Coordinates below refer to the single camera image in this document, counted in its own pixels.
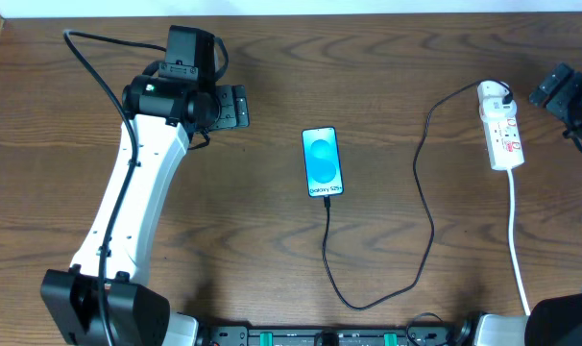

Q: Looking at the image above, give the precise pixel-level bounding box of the blue Galaxy smartphone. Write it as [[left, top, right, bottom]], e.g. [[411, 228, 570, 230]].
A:
[[302, 127, 344, 198]]

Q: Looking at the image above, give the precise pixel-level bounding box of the black charger cable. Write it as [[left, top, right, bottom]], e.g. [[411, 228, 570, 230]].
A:
[[321, 79, 515, 312]]

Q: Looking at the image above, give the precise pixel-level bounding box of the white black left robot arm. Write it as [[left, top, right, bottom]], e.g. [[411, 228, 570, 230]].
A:
[[40, 25, 250, 345]]

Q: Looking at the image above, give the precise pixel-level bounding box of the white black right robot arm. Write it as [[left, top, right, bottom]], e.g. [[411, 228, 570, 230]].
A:
[[450, 62, 582, 345]]

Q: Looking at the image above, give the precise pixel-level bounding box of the white charger plug adapter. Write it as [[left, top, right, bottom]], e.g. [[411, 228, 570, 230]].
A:
[[477, 80, 518, 123]]

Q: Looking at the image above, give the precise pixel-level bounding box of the white power strip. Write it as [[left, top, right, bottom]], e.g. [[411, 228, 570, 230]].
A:
[[481, 115, 524, 171]]

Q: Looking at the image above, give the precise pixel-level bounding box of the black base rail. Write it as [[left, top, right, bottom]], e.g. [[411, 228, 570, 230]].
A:
[[195, 325, 468, 346]]

